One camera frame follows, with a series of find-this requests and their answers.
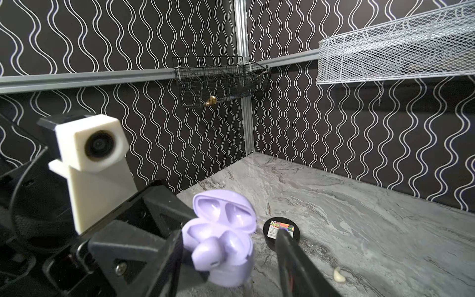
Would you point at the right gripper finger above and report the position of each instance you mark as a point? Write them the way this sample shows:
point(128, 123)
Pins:
point(299, 277)

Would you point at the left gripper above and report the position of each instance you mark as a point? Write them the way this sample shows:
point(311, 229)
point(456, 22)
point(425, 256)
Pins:
point(136, 251)

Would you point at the purple earbuds pair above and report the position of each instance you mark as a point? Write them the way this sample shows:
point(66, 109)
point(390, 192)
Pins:
point(228, 248)

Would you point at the purple earbud charging case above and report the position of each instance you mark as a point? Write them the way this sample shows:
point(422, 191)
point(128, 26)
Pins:
point(218, 211)

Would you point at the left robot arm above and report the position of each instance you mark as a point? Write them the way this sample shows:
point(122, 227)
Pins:
point(36, 223)

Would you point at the beige earbud far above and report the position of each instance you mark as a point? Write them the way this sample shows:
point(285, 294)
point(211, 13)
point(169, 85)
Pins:
point(337, 276)

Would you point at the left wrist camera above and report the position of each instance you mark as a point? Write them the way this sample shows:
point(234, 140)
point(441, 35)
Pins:
point(89, 151)

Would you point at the black wire basket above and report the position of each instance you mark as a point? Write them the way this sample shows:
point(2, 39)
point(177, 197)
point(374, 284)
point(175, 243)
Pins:
point(208, 80)

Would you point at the white wire mesh basket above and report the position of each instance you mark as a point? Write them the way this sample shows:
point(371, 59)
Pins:
point(438, 43)

